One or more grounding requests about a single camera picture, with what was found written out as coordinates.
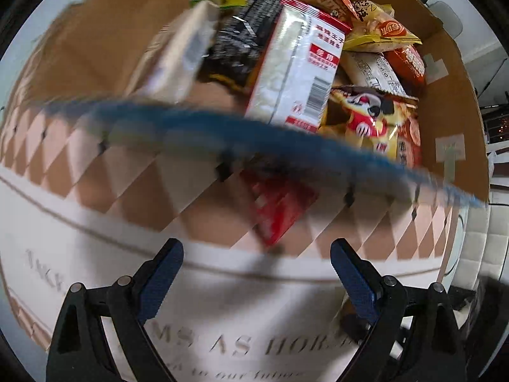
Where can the black snack packet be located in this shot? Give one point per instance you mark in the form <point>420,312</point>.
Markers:
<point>238,43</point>

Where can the orange red snack packet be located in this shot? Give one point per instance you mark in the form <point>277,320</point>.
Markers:
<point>409,65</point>

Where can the yellow snack packet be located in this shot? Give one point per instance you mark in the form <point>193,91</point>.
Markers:
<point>377,28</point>

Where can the beige snack packet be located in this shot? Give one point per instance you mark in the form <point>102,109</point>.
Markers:
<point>179,55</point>

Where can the cardboard box with blue print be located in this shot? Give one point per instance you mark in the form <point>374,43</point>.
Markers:
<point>449,99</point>

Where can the yellow red cartoon packet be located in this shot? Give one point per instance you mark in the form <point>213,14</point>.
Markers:
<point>370,127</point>

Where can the white packet with red label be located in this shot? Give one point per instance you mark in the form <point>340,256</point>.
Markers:
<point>294,63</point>

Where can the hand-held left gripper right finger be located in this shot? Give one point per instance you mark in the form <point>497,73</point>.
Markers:
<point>356,284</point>

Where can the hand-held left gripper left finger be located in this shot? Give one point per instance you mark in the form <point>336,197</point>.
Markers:
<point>159,282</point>

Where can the white quilted furniture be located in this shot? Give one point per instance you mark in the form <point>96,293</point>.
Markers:
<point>491,242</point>

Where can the white snack packet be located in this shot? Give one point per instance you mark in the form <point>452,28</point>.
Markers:
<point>373,71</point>

